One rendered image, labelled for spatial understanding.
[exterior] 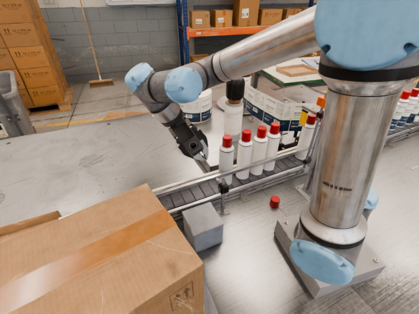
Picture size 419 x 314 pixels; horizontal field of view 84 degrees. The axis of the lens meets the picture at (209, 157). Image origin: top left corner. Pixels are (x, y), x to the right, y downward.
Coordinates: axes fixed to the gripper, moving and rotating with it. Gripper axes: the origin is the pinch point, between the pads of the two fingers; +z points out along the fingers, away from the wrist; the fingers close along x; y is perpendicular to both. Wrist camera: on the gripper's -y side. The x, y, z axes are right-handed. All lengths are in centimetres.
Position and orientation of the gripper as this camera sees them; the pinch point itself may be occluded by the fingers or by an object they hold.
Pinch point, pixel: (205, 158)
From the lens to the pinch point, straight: 79.4
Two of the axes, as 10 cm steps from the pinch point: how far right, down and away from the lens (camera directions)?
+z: 4.5, 5.8, 6.8
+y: -4.3, -5.3, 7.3
